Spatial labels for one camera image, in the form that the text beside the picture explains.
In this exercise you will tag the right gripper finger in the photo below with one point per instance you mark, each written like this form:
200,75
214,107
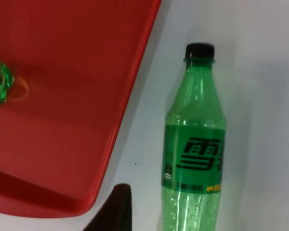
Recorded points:
115,211

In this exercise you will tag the red tray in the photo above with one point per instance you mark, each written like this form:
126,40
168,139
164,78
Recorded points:
62,108

